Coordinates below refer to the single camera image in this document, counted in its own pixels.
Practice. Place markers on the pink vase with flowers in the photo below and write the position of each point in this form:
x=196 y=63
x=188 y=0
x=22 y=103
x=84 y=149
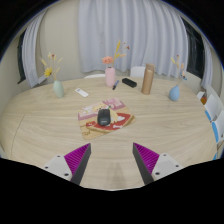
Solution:
x=110 y=77

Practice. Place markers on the group of white blue chairs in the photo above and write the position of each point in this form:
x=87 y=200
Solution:
x=213 y=108

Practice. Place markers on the blue vase with flowers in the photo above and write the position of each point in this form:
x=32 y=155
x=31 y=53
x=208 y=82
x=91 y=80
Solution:
x=174 y=94

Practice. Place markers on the colourful printed mouse pad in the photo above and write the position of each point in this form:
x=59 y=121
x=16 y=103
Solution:
x=123 y=120

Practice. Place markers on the narrow white curtain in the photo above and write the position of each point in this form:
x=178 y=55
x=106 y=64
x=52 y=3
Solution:
x=208 y=65
x=31 y=53

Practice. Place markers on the green vase with flowers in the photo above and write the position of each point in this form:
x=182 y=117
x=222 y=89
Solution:
x=58 y=90

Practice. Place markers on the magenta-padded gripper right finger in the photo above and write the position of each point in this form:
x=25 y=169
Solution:
x=148 y=159

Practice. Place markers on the white remote control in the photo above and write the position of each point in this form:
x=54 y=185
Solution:
x=81 y=92

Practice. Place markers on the blue marker pen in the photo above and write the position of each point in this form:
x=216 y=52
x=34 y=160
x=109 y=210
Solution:
x=115 y=84

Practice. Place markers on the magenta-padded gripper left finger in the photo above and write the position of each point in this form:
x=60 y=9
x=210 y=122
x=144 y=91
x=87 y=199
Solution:
x=76 y=159

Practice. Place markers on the dark window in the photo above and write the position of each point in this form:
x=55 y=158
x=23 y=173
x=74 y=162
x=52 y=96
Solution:
x=21 y=60
x=195 y=53

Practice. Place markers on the bronze drink bottle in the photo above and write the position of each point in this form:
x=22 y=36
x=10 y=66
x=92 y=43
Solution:
x=147 y=80

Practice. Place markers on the wide white curtain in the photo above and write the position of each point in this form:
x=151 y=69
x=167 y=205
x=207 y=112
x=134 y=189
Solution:
x=140 y=30

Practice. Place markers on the black rectangular case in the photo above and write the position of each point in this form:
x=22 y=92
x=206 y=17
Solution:
x=129 y=82

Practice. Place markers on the black computer mouse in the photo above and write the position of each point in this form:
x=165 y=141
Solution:
x=103 y=117

